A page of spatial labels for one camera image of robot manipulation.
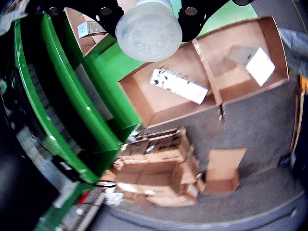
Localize green metal shelf unit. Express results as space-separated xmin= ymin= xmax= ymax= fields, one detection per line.
xmin=0 ymin=9 xmax=145 ymax=231

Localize tall plain white carton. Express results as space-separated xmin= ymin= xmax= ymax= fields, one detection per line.
xmin=226 ymin=45 xmax=276 ymax=87

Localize crumpled white paper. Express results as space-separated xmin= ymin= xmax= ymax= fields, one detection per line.
xmin=104 ymin=190 xmax=125 ymax=205

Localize small open cardboard box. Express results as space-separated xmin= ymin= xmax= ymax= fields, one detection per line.
xmin=204 ymin=148 xmax=247 ymax=194

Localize cardboard box black print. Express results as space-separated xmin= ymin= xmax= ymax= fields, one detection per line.
xmin=129 ymin=128 xmax=193 ymax=164

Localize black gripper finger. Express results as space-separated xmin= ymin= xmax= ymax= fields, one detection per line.
xmin=177 ymin=0 xmax=256 ymax=43
xmin=44 ymin=0 xmax=124 ymax=37

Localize long plain cardboard box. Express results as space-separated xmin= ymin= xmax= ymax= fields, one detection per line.
xmin=115 ymin=161 xmax=183 ymax=197

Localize white bottle teal label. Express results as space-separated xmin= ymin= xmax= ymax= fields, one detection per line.
xmin=115 ymin=0 xmax=183 ymax=62

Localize white carton black spots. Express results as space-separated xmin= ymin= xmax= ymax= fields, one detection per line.
xmin=149 ymin=67 xmax=209 ymax=105

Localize grey card sheet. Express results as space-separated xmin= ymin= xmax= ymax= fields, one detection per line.
xmin=75 ymin=64 xmax=114 ymax=121

